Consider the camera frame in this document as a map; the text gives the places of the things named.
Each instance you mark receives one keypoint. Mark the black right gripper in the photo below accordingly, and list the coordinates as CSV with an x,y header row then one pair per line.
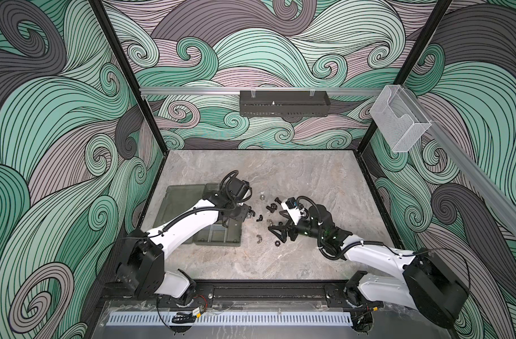
x,y
284,230

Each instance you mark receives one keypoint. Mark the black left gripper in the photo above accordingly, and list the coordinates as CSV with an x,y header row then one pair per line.
x,y
242,209

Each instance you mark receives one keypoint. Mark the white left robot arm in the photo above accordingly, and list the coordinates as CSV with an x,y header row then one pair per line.
x,y
141,262

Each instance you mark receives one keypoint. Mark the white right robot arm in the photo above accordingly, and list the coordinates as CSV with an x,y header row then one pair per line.
x,y
418,280

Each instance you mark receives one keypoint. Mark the green plastic organizer box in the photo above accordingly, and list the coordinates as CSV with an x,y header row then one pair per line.
x,y
204,213

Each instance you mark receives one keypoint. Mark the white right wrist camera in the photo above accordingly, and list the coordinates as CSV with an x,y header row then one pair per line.
x,y
291,206

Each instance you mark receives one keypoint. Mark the aluminium wall rail back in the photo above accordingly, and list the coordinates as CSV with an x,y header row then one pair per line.
x,y
202,90

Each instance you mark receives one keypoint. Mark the aluminium wall rail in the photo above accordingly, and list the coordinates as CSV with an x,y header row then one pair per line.
x,y
460,143
202,90

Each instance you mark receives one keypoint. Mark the black corner frame post left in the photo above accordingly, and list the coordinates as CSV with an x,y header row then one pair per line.
x,y
116,47

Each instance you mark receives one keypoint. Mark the black corner frame post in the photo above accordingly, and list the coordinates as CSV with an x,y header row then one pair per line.
x,y
417,50
116,47

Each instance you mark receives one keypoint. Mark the clear plastic wall bin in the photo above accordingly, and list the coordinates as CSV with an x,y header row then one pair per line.
x,y
400,118

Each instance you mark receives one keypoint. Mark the white slotted cable duct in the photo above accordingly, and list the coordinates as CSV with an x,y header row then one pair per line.
x,y
234,319

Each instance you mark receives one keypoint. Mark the aluminium wall rail right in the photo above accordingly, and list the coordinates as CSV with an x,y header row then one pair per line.
x,y
460,143

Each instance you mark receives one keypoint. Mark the black corner frame post right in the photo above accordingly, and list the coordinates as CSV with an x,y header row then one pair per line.
x,y
417,50

